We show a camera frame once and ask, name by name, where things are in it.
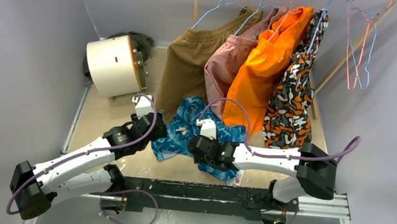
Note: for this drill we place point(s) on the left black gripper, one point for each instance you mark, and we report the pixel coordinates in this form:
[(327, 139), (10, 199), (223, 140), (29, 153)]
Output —
[(161, 133)]

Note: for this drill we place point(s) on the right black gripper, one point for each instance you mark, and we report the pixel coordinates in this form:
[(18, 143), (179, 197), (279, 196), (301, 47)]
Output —
[(195, 145)]

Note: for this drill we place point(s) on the blue patterned shorts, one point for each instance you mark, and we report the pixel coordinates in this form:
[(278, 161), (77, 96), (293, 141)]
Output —
[(183, 128)]

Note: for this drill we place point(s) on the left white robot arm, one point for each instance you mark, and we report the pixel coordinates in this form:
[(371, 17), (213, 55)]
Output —
[(87, 170)]

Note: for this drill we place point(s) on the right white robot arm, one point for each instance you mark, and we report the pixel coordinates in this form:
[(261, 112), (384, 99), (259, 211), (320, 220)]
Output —
[(309, 170)]

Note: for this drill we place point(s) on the orange shorts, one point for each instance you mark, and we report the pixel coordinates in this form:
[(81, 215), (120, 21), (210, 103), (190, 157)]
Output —
[(251, 89)]

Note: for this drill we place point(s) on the brown shorts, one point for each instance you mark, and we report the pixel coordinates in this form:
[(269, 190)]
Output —
[(186, 57)]

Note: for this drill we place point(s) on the camouflage patterned shorts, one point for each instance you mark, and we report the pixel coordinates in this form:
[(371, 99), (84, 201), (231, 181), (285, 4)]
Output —
[(287, 123)]

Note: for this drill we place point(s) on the pink shorts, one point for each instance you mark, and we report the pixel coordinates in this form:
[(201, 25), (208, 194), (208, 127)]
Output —
[(223, 66)]

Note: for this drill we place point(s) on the white printed card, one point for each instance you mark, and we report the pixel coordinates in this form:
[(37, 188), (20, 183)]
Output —
[(236, 181)]

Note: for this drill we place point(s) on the white cylindrical drum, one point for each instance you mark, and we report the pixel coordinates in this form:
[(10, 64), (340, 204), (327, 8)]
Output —
[(125, 85)]

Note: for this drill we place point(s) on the dark green cloth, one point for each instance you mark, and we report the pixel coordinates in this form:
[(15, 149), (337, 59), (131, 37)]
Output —
[(140, 41)]

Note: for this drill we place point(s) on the wooden diagonal rack bar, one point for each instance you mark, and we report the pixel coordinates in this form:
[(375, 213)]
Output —
[(355, 46)]

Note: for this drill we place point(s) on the wooden rack pole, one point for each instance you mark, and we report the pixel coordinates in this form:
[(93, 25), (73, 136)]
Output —
[(195, 11)]

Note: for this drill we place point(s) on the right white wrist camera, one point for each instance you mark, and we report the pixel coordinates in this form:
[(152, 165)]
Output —
[(207, 128)]

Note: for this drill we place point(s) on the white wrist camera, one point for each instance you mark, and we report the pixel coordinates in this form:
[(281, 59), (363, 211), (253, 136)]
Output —
[(207, 128), (143, 104)]

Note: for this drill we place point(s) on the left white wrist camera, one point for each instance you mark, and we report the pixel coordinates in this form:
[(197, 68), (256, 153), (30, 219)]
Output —
[(143, 104)]

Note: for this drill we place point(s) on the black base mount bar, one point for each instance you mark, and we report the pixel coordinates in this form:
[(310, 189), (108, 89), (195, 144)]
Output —
[(254, 204)]

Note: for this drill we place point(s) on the aluminium frame rail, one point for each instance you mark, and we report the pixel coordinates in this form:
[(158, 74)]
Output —
[(308, 205)]

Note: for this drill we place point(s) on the blue wire hanger left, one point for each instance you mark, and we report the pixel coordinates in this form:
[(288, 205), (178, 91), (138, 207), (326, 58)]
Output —
[(220, 4)]

